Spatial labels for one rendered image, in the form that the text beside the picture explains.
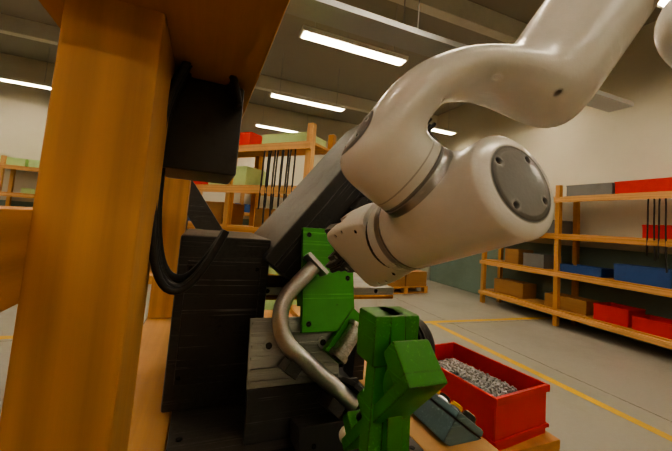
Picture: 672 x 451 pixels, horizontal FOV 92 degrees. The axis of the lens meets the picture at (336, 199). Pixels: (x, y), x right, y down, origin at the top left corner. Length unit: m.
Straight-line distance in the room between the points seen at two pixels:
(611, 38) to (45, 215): 0.54
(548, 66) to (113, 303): 0.46
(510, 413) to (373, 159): 0.83
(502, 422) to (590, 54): 0.81
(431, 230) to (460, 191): 0.05
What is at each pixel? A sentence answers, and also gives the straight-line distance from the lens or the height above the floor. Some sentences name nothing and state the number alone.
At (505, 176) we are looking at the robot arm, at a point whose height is 1.33.
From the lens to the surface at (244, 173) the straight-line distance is 3.88.
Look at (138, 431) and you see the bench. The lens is 0.82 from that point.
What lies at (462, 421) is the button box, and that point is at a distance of 0.77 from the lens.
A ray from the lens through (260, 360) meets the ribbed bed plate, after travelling 0.69.
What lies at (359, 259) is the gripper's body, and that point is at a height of 1.24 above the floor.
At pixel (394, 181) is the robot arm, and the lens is 0.26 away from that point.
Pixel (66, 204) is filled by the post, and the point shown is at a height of 1.28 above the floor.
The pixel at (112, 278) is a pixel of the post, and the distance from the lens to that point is 0.41.
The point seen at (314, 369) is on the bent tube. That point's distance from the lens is 0.66.
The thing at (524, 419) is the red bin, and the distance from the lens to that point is 1.06.
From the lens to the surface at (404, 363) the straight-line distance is 0.43.
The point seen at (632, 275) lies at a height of 0.94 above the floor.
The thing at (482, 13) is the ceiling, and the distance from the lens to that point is 5.82.
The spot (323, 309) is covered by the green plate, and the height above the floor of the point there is 1.11.
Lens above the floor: 1.28
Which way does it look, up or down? 5 degrees up
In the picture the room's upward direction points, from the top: 5 degrees clockwise
